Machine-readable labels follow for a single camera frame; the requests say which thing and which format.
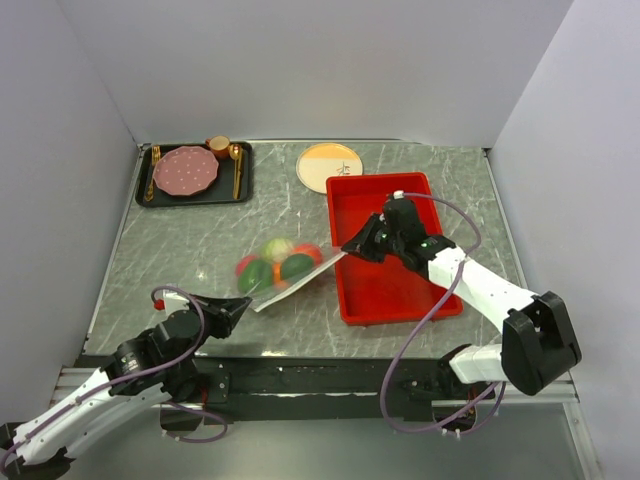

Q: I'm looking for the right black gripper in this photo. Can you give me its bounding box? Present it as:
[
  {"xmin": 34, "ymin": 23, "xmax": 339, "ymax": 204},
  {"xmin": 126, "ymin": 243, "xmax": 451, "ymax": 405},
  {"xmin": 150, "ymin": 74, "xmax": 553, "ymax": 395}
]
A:
[{"xmin": 343, "ymin": 212, "xmax": 404, "ymax": 264}]

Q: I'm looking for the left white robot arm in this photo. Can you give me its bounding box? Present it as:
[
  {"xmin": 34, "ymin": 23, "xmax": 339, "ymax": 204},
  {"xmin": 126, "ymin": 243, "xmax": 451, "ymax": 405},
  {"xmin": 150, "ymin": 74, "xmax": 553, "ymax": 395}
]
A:
[{"xmin": 1, "ymin": 285, "xmax": 252, "ymax": 479}]

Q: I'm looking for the red tomato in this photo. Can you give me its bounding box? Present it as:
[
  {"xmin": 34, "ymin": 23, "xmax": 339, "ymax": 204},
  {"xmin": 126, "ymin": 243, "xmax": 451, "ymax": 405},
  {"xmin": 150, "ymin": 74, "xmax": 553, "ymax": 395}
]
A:
[{"xmin": 292, "ymin": 243, "xmax": 324, "ymax": 265}]

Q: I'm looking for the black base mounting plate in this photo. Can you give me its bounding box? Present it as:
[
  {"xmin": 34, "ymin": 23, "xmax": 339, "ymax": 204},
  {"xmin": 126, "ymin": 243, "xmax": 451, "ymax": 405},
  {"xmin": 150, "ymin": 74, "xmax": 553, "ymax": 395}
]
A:
[{"xmin": 177, "ymin": 357, "xmax": 488, "ymax": 423}]

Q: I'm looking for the red plastic bin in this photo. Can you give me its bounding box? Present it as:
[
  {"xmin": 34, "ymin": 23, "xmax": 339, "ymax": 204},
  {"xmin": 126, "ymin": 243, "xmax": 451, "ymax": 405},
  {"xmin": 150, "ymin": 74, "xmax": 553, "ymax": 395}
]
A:
[{"xmin": 326, "ymin": 173, "xmax": 445, "ymax": 326}]

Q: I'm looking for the gold spoon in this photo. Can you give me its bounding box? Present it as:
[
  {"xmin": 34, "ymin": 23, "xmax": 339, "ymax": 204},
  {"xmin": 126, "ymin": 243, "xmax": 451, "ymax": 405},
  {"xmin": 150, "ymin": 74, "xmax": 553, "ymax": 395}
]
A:
[{"xmin": 229, "ymin": 144, "xmax": 244, "ymax": 200}]

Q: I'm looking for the pink dotted plate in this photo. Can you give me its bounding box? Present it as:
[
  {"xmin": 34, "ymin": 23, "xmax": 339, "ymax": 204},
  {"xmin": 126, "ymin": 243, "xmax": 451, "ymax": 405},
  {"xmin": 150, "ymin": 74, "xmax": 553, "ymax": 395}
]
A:
[{"xmin": 152, "ymin": 146, "xmax": 219, "ymax": 197}]

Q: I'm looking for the green lime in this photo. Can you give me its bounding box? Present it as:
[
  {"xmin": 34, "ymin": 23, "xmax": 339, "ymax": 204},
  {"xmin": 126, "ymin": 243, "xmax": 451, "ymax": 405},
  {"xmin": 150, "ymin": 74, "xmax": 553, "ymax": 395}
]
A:
[{"xmin": 281, "ymin": 254, "xmax": 315, "ymax": 280}]

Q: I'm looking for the green bell pepper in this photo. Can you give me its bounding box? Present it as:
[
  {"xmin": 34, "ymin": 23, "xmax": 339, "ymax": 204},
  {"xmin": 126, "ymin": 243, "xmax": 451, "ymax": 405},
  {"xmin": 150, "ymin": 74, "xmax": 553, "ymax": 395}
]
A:
[{"xmin": 237, "ymin": 258, "xmax": 274, "ymax": 294}]

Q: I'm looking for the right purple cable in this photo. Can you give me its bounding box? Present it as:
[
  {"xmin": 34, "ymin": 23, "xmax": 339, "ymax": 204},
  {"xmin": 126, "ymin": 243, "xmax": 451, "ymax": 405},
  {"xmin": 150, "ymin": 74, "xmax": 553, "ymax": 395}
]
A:
[{"xmin": 380, "ymin": 191, "xmax": 505, "ymax": 434}]

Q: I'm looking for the orange fruit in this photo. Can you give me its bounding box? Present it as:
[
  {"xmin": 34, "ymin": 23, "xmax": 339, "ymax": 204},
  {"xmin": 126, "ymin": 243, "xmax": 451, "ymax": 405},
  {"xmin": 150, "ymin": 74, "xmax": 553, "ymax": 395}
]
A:
[{"xmin": 272, "ymin": 263, "xmax": 283, "ymax": 286}]

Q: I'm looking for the orange cup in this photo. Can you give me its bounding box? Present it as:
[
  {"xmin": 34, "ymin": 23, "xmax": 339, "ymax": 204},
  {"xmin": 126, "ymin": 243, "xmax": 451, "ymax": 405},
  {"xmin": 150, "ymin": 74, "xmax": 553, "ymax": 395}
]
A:
[{"xmin": 205, "ymin": 135, "xmax": 231, "ymax": 159}]

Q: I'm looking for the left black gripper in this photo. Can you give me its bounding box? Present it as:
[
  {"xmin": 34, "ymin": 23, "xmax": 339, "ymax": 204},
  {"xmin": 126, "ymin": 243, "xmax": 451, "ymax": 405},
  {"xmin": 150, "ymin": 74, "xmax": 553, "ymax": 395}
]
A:
[{"xmin": 169, "ymin": 293, "xmax": 250, "ymax": 369}]

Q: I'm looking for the red apple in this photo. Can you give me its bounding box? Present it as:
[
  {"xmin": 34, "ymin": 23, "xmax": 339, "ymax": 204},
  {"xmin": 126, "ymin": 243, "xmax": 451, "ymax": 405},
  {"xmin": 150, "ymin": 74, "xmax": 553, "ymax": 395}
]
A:
[{"xmin": 235, "ymin": 255, "xmax": 258, "ymax": 276}]

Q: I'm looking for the light green apple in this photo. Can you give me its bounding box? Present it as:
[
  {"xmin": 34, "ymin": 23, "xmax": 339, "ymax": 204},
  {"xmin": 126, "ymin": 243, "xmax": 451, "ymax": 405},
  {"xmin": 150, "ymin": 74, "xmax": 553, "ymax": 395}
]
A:
[{"xmin": 261, "ymin": 237, "xmax": 294, "ymax": 263}]

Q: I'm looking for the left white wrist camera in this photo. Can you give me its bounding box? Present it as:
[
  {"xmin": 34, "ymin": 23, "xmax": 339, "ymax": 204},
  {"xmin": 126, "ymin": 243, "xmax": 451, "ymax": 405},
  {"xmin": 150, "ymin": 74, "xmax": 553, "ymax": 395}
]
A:
[{"xmin": 153, "ymin": 290, "xmax": 189, "ymax": 316}]

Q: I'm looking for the beige round plate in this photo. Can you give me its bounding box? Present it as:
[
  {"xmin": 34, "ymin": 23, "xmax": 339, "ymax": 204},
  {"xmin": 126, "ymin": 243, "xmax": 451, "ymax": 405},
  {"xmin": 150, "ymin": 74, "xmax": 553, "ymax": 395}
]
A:
[{"xmin": 296, "ymin": 143, "xmax": 364, "ymax": 194}]

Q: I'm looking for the clear zip top bag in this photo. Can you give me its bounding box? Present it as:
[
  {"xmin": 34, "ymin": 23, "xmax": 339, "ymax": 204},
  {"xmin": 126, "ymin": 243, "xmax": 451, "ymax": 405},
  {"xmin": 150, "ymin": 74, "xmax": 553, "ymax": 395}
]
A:
[{"xmin": 234, "ymin": 237, "xmax": 346, "ymax": 313}]

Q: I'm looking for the aluminium rail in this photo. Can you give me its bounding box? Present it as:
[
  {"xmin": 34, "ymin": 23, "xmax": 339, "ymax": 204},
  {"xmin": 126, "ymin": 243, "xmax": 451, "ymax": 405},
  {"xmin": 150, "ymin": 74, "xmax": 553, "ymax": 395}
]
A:
[{"xmin": 51, "ymin": 363, "xmax": 580, "ymax": 407}]

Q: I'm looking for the gold fork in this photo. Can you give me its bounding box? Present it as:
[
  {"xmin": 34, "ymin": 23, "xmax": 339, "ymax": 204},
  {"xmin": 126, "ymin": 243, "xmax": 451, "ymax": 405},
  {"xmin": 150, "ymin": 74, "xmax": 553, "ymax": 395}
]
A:
[{"xmin": 144, "ymin": 145, "xmax": 161, "ymax": 202}]

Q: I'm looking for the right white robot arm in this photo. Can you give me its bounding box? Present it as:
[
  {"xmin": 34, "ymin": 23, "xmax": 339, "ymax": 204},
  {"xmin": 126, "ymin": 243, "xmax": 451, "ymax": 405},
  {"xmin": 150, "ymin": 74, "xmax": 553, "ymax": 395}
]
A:
[{"xmin": 342, "ymin": 192, "xmax": 582, "ymax": 398}]

